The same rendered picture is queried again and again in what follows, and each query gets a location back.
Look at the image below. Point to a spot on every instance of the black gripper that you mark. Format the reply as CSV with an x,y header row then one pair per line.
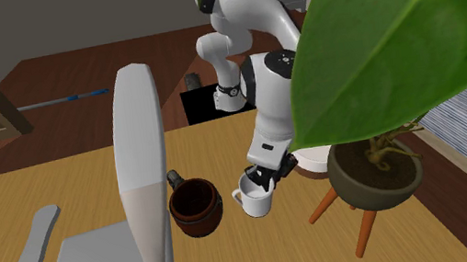
x,y
284,167

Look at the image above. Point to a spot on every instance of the white mug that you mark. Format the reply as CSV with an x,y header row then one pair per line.
x,y
257,203

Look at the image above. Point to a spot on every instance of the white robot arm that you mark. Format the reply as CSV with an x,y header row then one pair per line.
x,y
255,19

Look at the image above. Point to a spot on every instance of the white round stool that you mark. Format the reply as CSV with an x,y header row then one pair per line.
x,y
315,160

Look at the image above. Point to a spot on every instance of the brown wooden barrel mug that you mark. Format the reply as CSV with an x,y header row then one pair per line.
x,y
197,212

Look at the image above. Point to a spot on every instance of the black robot stand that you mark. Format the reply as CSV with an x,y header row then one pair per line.
x,y
199,105

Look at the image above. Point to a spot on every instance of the dark grey brush head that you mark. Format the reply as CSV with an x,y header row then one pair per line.
x,y
193,81

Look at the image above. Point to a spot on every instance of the grey open laptop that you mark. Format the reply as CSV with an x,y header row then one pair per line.
x,y
136,129

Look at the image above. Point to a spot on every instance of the green potted plant on wooden legs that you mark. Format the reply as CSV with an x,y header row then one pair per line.
x,y
366,40

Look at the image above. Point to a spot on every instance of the grey mop with blue grip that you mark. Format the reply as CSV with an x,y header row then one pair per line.
x,y
62,99

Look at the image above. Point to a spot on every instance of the grey flat oblong remote control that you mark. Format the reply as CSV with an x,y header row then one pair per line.
x,y
34,247

